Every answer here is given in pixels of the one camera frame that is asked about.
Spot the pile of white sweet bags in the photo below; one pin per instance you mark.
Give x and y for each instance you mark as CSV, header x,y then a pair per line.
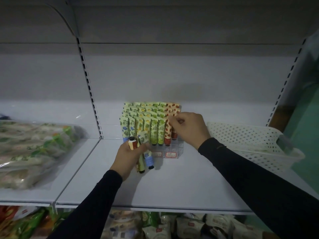
x,y
122,225

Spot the person's right hand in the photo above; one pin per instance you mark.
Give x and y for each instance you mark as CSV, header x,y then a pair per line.
x,y
193,129

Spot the clear bag of green sweets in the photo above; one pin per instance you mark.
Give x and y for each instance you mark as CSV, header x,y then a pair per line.
x,y
32,151

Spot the clear acrylic display rack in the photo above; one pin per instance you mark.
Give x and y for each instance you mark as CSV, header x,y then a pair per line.
x,y
175,149

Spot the person's right forearm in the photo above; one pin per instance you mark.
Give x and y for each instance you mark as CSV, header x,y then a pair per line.
x,y
256,184

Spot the heap of assorted snack packets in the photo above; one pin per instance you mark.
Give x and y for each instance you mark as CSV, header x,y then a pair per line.
x,y
27,221

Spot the white store shelf unit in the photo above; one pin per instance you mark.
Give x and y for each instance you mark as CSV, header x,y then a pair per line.
x,y
174,77

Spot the person's left hand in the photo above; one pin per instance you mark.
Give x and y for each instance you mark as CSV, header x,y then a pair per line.
x,y
124,159

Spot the white perforated basket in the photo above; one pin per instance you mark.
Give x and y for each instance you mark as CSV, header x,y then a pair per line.
x,y
249,136

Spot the group of white green pouches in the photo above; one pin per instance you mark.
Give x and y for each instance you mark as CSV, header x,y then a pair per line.
x,y
194,226

